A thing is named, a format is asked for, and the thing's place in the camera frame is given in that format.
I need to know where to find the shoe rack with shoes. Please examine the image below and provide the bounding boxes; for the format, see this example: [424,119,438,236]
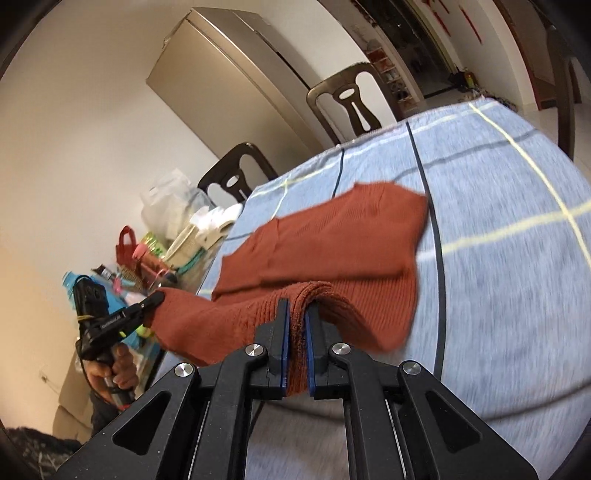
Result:
[365,39,424,116]

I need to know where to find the rust red knit sweater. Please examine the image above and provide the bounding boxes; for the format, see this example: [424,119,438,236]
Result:
[146,182,428,395]

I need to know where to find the dark chair far left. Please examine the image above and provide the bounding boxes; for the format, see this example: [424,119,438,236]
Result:
[197,142,279,203]

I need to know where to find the dark chair right side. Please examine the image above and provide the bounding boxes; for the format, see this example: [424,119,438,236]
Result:
[547,26,578,161]

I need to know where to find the red Chinese knot decoration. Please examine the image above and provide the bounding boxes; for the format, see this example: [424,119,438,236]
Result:
[418,0,484,45]

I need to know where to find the beige refrigerator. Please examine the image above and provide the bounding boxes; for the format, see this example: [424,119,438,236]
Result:
[146,7,334,172]

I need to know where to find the person's left hand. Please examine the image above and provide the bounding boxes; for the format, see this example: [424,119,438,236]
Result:
[83,343,139,404]

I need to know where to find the red small bag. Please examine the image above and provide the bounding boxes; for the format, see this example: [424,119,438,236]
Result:
[115,225,137,271]

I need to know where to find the white tissue box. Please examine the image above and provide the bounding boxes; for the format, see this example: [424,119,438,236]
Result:
[189,204,243,231]

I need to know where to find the blue checked table cloth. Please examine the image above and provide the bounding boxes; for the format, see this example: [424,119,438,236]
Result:
[221,100,590,479]

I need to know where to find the white plastic bag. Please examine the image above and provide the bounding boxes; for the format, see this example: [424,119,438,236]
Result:
[140,169,213,244]

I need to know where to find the cream woven basket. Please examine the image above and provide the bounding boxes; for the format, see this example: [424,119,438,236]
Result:
[163,223,200,269]

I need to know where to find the dark chair at far end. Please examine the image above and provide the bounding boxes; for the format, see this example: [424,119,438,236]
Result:
[307,62,404,145]

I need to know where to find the black tracking camera box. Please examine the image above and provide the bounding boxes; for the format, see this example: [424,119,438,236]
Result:
[72,275,109,324]

